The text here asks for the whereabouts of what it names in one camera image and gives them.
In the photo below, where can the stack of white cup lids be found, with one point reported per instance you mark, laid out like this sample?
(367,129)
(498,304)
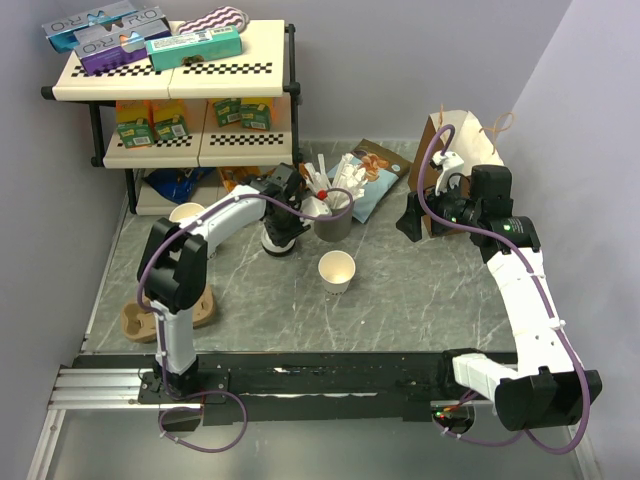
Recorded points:
(276,251)

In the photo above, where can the green orange box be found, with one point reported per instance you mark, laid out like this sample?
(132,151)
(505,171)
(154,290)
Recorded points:
(256,113)
(170,119)
(226,111)
(134,123)

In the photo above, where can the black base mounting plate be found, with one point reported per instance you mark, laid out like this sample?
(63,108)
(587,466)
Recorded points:
(228,387)

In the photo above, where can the dark blue snack bag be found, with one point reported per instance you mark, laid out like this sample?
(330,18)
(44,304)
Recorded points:
(177,185)

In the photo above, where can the purple O-R-O box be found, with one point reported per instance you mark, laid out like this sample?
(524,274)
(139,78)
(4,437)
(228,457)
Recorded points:
(115,50)

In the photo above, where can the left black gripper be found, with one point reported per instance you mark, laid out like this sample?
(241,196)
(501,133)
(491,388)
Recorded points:
(280,238)

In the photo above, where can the brown paper takeout bag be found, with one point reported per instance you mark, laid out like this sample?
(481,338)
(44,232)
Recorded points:
(462,145)

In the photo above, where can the cream checkered shelf rack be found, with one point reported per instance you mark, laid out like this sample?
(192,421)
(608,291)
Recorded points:
(266,68)

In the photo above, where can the aluminium rail frame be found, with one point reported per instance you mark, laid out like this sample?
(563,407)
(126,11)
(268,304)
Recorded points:
(96,428)

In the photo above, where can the light blue nut bag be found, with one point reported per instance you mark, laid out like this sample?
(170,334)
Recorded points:
(383,169)

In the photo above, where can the teal carton box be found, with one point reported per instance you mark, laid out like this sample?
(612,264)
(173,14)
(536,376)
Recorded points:
(197,47)

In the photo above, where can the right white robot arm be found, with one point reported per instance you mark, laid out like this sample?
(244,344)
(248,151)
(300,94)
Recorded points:
(549,387)

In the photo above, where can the grey straw holder cup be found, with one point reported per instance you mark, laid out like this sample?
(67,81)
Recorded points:
(337,226)

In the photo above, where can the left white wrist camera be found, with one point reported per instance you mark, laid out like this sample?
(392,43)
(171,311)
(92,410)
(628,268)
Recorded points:
(313,208)

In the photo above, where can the blue O-R-O box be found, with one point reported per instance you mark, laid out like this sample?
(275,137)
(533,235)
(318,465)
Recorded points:
(67,33)

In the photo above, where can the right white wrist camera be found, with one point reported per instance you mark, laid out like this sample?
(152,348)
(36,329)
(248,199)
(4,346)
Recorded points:
(446,164)

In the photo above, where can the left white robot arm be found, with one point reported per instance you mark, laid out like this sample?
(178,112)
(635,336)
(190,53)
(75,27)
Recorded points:
(172,275)

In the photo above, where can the single white paper cup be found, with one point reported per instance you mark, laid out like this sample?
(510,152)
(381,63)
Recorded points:
(336,269)

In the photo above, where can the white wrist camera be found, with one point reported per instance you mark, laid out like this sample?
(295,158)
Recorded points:
(446,164)
(313,208)

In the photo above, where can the green orange box far left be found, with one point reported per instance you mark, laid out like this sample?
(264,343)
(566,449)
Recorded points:
(134,123)

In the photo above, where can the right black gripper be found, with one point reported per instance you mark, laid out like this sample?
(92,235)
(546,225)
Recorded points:
(410,221)

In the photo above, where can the orange snack bag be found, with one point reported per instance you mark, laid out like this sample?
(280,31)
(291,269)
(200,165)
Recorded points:
(232,176)

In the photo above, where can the stack of white paper cups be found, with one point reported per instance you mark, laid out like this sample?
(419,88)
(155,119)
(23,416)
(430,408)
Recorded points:
(185,214)

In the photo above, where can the purple white wavy pouch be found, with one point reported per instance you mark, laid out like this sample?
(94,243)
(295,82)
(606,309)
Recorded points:
(220,17)

